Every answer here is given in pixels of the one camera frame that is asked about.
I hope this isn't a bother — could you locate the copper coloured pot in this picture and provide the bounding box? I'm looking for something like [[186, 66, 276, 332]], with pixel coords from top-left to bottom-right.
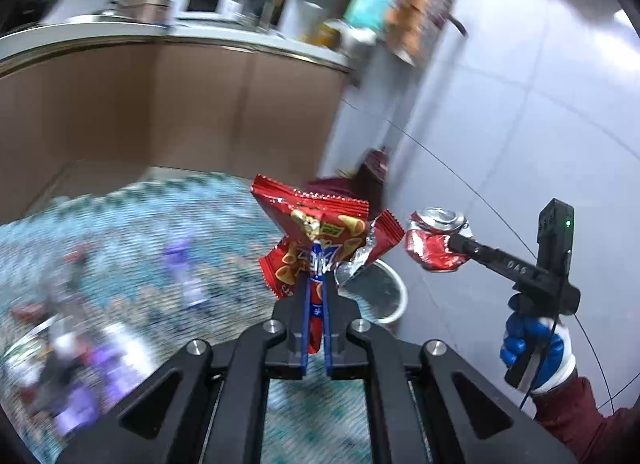
[[119, 0, 174, 24]]

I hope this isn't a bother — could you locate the orange hanging cloth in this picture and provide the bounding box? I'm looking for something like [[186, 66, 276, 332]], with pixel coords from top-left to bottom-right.
[[386, 0, 458, 65]]

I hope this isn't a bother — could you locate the white microwave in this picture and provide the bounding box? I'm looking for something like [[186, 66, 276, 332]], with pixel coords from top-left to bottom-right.
[[175, 0, 246, 20]]

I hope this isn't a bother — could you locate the person's right hand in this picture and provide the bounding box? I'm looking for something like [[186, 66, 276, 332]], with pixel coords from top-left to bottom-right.
[[501, 294, 579, 396]]

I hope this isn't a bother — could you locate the brown kitchen cabinet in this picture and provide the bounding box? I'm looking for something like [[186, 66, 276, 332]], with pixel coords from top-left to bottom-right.
[[0, 24, 353, 227]]

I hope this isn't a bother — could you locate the yellow oil bottle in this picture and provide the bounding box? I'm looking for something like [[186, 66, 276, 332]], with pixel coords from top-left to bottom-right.
[[314, 21, 344, 50]]

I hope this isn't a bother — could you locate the maroon plastic handle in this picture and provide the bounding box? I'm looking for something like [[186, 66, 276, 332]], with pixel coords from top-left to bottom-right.
[[446, 14, 472, 39]]

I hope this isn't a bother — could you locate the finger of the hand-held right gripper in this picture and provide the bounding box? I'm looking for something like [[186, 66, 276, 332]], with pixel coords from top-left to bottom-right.
[[446, 234, 506, 271]]

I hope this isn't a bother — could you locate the person's right forearm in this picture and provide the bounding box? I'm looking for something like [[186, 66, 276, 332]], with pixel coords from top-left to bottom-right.
[[530, 376, 640, 464]]

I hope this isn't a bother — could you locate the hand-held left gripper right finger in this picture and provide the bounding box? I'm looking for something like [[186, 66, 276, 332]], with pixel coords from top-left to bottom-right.
[[320, 271, 578, 464]]

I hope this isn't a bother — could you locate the maroon dustpan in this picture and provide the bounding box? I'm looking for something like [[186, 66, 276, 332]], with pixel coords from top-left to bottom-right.
[[305, 148, 392, 225]]

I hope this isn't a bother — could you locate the white trash bin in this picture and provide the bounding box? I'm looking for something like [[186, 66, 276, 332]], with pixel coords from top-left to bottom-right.
[[335, 259, 408, 335]]

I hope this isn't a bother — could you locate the zigzag patterned mat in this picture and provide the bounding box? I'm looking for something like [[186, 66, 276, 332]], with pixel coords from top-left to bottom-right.
[[0, 171, 401, 464]]

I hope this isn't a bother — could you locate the crushed red can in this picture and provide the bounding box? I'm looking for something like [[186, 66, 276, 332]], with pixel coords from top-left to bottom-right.
[[405, 207, 473, 273]]

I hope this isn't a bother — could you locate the red snack bag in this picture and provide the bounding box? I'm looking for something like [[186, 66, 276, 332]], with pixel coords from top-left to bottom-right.
[[250, 174, 406, 355]]

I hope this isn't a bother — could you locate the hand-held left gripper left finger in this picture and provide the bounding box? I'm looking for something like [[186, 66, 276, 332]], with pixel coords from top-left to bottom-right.
[[57, 271, 313, 464]]

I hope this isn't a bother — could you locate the red wrapper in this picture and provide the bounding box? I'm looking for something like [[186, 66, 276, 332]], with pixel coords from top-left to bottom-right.
[[9, 304, 42, 323]]

